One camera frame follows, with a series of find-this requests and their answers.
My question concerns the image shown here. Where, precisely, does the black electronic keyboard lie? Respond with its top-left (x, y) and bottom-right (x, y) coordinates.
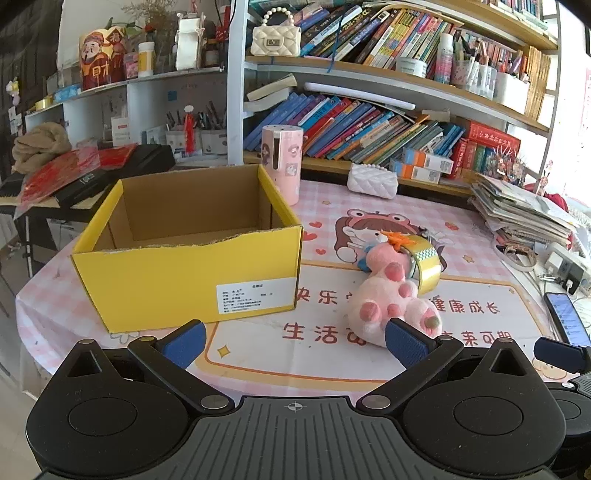
top-left (0, 144), bottom-right (176, 217)

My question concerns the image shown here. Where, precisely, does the white round jar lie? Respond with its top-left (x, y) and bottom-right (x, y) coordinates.
top-left (396, 56), bottom-right (428, 78)

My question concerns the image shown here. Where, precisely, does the red fortune god lantern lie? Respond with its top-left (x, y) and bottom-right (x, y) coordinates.
top-left (79, 25), bottom-right (127, 90)

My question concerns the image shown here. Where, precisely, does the brown folded cloth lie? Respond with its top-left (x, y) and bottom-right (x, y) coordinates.
top-left (11, 122), bottom-right (72, 175)

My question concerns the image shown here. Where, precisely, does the white power strip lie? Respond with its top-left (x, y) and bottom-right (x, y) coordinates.
top-left (545, 242), bottom-right (591, 296)

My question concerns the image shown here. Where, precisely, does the row of colourful leaning books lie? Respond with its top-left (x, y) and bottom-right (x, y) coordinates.
top-left (300, 2), bottom-right (455, 70)

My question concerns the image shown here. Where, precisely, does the pink plush chick toy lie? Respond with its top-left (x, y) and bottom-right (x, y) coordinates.
top-left (346, 230), bottom-right (445, 348)

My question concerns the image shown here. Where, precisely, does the red tassel ornament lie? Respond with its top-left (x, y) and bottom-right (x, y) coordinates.
top-left (182, 105), bottom-right (197, 153)

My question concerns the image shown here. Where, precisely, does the white bottle yellow label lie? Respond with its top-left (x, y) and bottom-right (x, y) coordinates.
top-left (137, 41), bottom-right (156, 78)

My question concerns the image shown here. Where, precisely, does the gold tape roll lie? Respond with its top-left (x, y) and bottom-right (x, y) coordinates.
top-left (402, 234), bottom-right (446, 296)

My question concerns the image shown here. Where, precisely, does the pink cylindrical dispenser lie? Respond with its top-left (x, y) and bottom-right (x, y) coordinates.
top-left (261, 124), bottom-right (304, 206)

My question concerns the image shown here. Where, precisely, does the white red-label box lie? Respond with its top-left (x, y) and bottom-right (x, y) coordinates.
top-left (111, 115), bottom-right (132, 144)

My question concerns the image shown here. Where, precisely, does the black flat box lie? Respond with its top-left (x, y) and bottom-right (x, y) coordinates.
top-left (54, 167), bottom-right (112, 206)

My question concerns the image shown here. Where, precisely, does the orange white small box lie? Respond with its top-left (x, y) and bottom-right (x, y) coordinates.
top-left (402, 148), bottom-right (455, 174)
top-left (390, 161), bottom-right (441, 184)

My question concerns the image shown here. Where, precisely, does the dark wooden door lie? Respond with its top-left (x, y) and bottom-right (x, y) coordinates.
top-left (0, 0), bottom-right (64, 137)

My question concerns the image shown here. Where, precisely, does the white carton-shaped holder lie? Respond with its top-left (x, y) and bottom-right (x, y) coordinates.
top-left (174, 11), bottom-right (206, 71)

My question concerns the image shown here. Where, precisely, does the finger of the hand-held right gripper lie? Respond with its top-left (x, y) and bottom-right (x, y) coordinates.
top-left (534, 337), bottom-right (591, 374)

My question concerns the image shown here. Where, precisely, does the pink printed tablecloth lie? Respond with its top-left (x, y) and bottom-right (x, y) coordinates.
top-left (16, 178), bottom-right (591, 402)

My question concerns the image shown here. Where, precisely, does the white paper roll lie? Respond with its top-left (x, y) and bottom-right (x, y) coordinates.
top-left (303, 82), bottom-right (416, 112)

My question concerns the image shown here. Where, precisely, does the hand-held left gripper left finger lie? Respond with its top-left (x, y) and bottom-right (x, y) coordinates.
top-left (64, 318), bottom-right (235, 415)

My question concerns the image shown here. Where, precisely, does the yellow cardboard box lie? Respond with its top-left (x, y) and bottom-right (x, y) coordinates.
top-left (71, 164), bottom-right (304, 334)

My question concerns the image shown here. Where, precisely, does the dried flower bunch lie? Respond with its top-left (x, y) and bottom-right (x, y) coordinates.
top-left (131, 0), bottom-right (185, 28)

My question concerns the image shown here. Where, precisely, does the row of thin shelf books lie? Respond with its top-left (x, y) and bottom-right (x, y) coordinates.
top-left (487, 0), bottom-right (561, 33)

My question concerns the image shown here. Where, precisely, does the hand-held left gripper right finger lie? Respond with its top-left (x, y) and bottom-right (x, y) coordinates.
top-left (355, 318), bottom-right (533, 414)

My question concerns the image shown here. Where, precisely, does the white desk organiser with pens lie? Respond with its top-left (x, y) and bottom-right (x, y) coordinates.
top-left (450, 39), bottom-right (532, 115)

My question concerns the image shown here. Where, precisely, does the red decorations plastic bag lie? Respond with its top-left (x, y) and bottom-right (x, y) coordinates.
top-left (14, 147), bottom-right (139, 220)

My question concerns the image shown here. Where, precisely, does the white quilted purse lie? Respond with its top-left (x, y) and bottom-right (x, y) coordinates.
top-left (347, 163), bottom-right (399, 199)

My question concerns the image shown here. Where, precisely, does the stack of old books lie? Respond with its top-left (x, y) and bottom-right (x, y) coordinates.
top-left (244, 74), bottom-right (298, 114)

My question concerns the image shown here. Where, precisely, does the stack of papers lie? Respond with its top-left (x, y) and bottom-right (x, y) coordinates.
top-left (470, 173), bottom-right (587, 245)

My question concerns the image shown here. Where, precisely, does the black smartphone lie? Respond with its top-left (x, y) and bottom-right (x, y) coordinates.
top-left (543, 292), bottom-right (591, 347)

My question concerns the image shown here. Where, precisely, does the white colourful spray bottle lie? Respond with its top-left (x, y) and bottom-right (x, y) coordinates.
top-left (434, 32), bottom-right (455, 85)

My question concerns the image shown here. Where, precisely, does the red envelope pack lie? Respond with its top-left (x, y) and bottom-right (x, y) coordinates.
top-left (99, 144), bottom-right (138, 169)

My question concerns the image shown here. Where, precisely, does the row of blue spined books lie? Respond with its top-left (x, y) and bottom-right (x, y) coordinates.
top-left (243, 92), bottom-right (467, 162)

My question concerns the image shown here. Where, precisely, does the red book set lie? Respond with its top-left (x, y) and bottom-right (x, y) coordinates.
top-left (450, 120), bottom-right (522, 181)

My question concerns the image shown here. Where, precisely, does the white wooden bookshelf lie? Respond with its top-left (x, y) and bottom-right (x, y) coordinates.
top-left (23, 0), bottom-right (561, 199)

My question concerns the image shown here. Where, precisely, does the cream quilted pearl-handle handbag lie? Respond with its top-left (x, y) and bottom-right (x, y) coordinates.
top-left (252, 7), bottom-right (302, 58)

